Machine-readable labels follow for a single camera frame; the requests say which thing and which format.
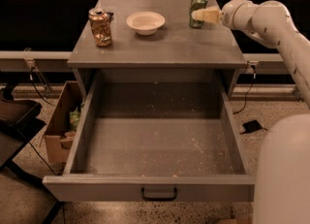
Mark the crushed gold soda can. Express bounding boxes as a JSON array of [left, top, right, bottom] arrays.
[[88, 8, 113, 47]]

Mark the white bowl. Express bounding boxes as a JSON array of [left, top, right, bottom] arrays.
[[126, 12, 166, 36]]

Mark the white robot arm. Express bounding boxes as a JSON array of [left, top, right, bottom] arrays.
[[191, 0, 310, 224]]

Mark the dark chair left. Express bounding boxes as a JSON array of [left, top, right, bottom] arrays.
[[0, 72, 66, 224]]

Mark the green soda can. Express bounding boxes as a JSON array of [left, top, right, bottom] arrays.
[[188, 0, 209, 29]]

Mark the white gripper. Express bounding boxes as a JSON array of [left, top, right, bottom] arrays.
[[191, 0, 246, 30]]

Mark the cardboard box bottom right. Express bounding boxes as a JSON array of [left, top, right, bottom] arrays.
[[216, 216, 252, 224]]

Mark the cardboard box left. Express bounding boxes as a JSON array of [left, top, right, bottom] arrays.
[[44, 81, 82, 163]]

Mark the black power adapter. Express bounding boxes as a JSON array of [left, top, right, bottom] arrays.
[[241, 120, 266, 134]]

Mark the open grey top drawer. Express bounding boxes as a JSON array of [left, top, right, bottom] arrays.
[[44, 70, 255, 202]]

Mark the green bag in box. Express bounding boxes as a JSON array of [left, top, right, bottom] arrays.
[[69, 108, 80, 131]]

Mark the cardboard box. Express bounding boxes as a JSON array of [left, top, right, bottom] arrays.
[[216, 216, 252, 224], [44, 81, 82, 163]]

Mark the black drawer handle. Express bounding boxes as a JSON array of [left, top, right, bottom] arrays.
[[140, 187, 178, 202]]

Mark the black cable left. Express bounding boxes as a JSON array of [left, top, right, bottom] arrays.
[[28, 141, 64, 176]]

